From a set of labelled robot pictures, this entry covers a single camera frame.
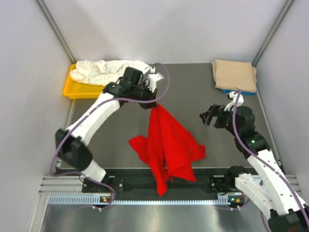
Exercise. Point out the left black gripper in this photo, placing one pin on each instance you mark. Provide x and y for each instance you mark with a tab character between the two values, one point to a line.
150	95

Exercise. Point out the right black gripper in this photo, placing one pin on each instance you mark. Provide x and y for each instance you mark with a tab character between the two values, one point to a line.
215	110

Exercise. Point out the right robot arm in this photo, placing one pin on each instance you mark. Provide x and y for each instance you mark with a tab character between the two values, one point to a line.
282	207

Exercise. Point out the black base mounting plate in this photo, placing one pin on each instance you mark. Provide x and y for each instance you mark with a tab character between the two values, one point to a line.
140	185

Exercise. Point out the yellow plastic bin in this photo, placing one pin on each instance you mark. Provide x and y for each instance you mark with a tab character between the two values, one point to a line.
75	90

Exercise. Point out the slotted grey cable duct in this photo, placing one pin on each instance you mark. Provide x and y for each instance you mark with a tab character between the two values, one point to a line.
100	200

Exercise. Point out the aluminium frame rail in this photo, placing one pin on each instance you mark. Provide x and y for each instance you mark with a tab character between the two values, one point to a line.
73	185

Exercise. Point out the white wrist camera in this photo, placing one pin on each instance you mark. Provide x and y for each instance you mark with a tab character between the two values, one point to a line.
236	100
152	79

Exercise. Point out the folded beige t-shirt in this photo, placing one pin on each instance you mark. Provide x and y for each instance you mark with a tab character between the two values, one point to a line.
234	75

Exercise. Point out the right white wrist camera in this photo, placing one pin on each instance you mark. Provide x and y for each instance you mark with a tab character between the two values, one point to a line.
236	100

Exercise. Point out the red t-shirt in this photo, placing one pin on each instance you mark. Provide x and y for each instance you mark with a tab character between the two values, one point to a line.
169	149

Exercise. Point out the white t-shirt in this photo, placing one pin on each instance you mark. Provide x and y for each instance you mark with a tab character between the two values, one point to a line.
102	72

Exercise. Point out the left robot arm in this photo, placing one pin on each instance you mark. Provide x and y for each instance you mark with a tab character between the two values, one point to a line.
71	143

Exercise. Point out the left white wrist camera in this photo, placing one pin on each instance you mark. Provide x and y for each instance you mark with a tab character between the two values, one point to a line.
152	79

